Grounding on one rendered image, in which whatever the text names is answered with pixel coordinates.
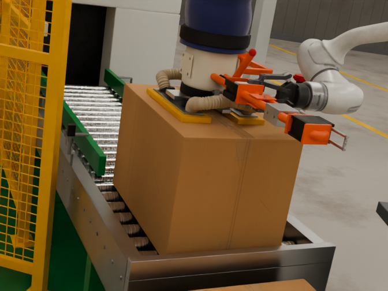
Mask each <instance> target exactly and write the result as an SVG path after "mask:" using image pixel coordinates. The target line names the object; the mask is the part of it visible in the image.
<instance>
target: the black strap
mask: <svg viewBox="0 0 388 291"><path fill-rule="evenodd" d="M180 38H181V39H184V40H186V41H189V42H192V43H197V44H201V45H205V46H211V47H217V48H223V49H237V50H241V49H247V48H248V46H249V43H250V39H251V35H249V34H247V35H246V36H229V35H220V34H215V33H209V32H203V31H199V30H196V29H193V28H190V27H188V26H187V25H185V23H183V24H181V28H180Z"/></svg>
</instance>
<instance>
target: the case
mask: <svg viewBox="0 0 388 291"><path fill-rule="evenodd" d="M158 86H159V85H152V84H133V83H125V84H124V94H123V99H122V109H121V118H120V127H119V132H118V142H117V152H116V157H115V166H114V176H113V185H114V186H115V188H116V190H117V191H118V193H119V194H120V195H121V197H122V198H123V200H124V202H125V203H126V205H127V206H128V208H129V209H130V211H131V212H132V214H133V215H134V217H135V218H136V220H137V221H138V223H139V224H140V226H141V228H142V229H143V230H144V232H145V234H146V235H147V237H148V238H149V239H150V241H151V242H152V244H153V246H154V247H155V249H156V250H157V252H158V253H159V254H160V255H165V254H174V253H189V252H204V251H219V250H228V249H243V248H258V247H273V246H281V243H282V238H283V233H284V230H285V225H286V220H287V217H288V212H289V207H290V202H291V199H292V194H293V189H294V184H295V180H296V175H297V171H298V167H299V162H300V157H301V152H302V149H303V144H301V142H300V141H298V140H296V139H295V138H293V137H291V136H290V135H288V134H285V133H284V130H285V128H284V127H279V126H274V125H273V124H271V123H269V122H268V121H266V120H265V123H264V125H245V124H236V123H235V122H234V121H232V120H231V119H230V118H228V117H227V116H225V115H224V114H222V113H221V112H219V111H218V110H217V109H211V110H202V111H203V112H204V113H206V114H207V115H208V116H209V117H211V123H210V124H208V123H188V122H181V121H179V120H178V119H177V118H176V117H175V116H174V115H172V114H171V113H170V112H169V111H167V110H166V109H165V108H164V107H163V106H162V105H160V104H159V103H158V102H157V101H156V100H155V99H154V98H152V97H151V96H150V95H149V94H148V93H147V88H159V87H158Z"/></svg>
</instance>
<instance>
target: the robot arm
mask: <svg viewBox="0 0 388 291"><path fill-rule="evenodd" d="M377 42H388V22H385V23H379V24H373V25H367V26H363V27H358V28H354V29H351V30H349V31H346V32H344V33H343V34H341V35H339V36H337V37H336V38H334V39H332V40H322V41H321V40H318V39H307V40H305V41H304V42H302V44H301V45H300V46H299V47H298V49H297V62H298V65H299V68H300V70H301V73H302V75H303V77H304V79H305V80H306V81H305V82H303V83H293V82H292V81H291V77H292V74H290V73H288V72H285V73H283V74H266V73H261V74H260V75H259V78H258V79H248V80H247V82H240V81H235V82H234V83H236V84H237V85H238V84H239V83H240V84H257V85H264V86H265V87H268V88H272V89H275V90H277V93H276V96H273V98H276V100H275V101H276V102H278V103H285V104H286V100H289V101H291V102H292V103H293V104H294V108H301V109H303V110H306V111H319V112H322V113H325V114H333V115H341V114H350V113H354V112H356V111H357V110H358V109H359V108H360V107H361V105H362V103H363V100H364V94H363V91H362V90H361V89H360V88H359V87H358V86H356V85H354V84H353V83H349V81H348V80H347V79H345V78H344V77H343V76H342V75H341V74H340V73H339V71H340V68H341V66H342V65H343V64H344V58H345V55H346V53H347V52H348V51H349V50H350V49H352V48H354V47H356V46H358V45H361V44H367V43H377ZM264 80H285V81H287V82H285V83H283V84H282V85H280V86H279V85H276V84H271V83H268V82H266V81H264Z"/></svg>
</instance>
